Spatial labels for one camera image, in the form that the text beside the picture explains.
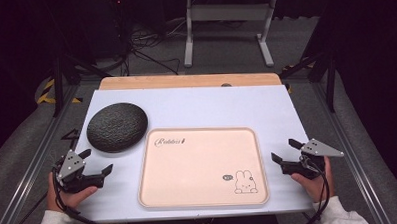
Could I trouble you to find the hand-held gripper black cable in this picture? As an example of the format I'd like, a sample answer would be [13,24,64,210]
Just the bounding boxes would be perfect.
[297,153,332,224]
[50,163,111,224]

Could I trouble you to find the black tripod stand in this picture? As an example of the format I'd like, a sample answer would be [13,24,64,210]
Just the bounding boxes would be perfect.
[49,53,115,119]
[278,49,339,116]

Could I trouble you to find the black floor cables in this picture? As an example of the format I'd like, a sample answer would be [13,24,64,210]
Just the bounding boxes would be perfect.
[125,22,183,77]

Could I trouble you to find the right hand-held gripper black cable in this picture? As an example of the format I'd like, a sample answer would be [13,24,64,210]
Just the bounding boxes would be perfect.
[297,153,332,224]

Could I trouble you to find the yellow black floor tape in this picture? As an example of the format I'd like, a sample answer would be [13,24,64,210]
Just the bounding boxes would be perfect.
[34,77,84,107]
[282,62,318,94]

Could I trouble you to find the white board table cover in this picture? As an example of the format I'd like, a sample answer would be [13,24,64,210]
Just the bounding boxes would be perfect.
[71,82,316,224]

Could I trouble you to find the dark computer case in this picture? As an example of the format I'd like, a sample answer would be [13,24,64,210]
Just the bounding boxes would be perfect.
[91,0,135,59]

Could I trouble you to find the black textured round plate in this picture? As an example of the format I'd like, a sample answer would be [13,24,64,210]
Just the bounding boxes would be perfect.
[85,101,150,155]

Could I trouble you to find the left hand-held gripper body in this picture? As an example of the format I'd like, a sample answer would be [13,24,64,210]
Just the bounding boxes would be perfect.
[52,148,105,195]

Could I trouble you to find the pink rectangular rabbit tray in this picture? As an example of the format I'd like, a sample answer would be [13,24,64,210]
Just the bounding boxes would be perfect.
[135,124,271,210]

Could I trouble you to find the person's right hand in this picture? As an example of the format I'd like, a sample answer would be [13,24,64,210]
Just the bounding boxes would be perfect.
[289,155,337,205]

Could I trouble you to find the black triangular bracket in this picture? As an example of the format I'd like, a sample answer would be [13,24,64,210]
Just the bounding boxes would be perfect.
[60,128,83,150]

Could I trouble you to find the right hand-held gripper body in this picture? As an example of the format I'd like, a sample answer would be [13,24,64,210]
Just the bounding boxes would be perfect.
[280,137,346,181]

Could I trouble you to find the aluminium frame rail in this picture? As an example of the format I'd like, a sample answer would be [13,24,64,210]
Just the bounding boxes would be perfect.
[0,83,88,224]
[313,80,394,224]

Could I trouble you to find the white metal stand frame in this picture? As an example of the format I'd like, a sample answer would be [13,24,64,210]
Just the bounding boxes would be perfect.
[181,0,280,71]

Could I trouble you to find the person's left hand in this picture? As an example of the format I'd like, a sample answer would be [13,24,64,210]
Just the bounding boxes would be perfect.
[45,170,100,213]

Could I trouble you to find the left hand-held gripper black cable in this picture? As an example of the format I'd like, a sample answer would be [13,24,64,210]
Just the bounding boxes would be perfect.
[50,163,111,224]

